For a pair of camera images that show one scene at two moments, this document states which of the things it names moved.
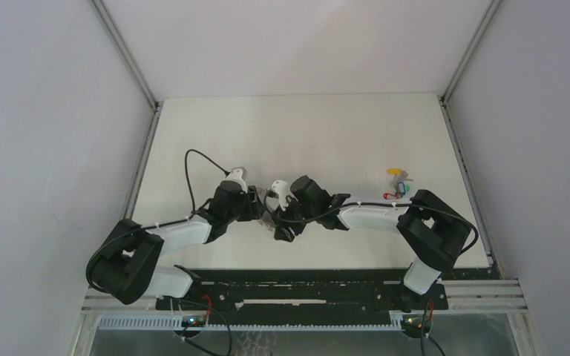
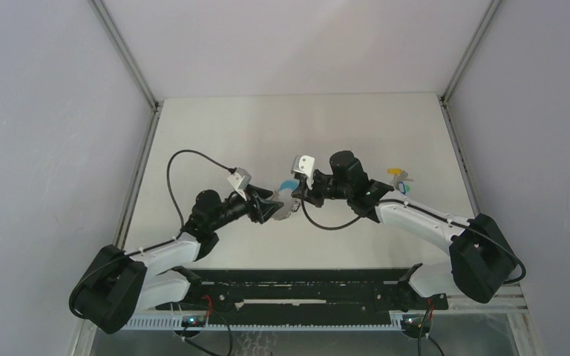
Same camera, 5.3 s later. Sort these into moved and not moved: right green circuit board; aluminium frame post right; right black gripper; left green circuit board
Moved: right black gripper
Not moved: right green circuit board; aluminium frame post right; left green circuit board
